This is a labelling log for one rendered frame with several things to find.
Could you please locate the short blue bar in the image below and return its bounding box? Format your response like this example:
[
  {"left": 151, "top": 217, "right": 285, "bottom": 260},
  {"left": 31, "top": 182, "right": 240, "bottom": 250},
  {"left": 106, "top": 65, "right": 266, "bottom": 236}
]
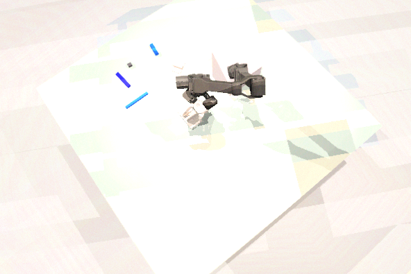
[{"left": 149, "top": 43, "right": 158, "bottom": 55}]

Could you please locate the dark blue rectangular bar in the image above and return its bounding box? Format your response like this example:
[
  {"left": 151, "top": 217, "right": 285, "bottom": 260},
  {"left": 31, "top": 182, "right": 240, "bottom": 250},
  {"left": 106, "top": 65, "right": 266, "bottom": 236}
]
[{"left": 116, "top": 72, "right": 131, "bottom": 88}]

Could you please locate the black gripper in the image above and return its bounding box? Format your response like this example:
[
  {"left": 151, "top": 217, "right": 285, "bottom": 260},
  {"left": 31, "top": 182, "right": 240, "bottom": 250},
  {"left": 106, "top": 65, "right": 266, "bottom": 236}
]
[{"left": 199, "top": 92, "right": 218, "bottom": 110}]

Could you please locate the blue long bar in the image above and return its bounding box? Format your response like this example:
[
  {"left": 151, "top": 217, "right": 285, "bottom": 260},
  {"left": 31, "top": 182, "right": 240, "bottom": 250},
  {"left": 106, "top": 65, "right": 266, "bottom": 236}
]
[{"left": 125, "top": 92, "right": 148, "bottom": 108}]

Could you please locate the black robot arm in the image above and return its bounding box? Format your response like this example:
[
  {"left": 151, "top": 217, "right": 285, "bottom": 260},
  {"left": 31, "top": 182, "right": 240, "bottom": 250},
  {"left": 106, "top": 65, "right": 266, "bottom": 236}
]
[{"left": 176, "top": 62, "right": 266, "bottom": 104}]

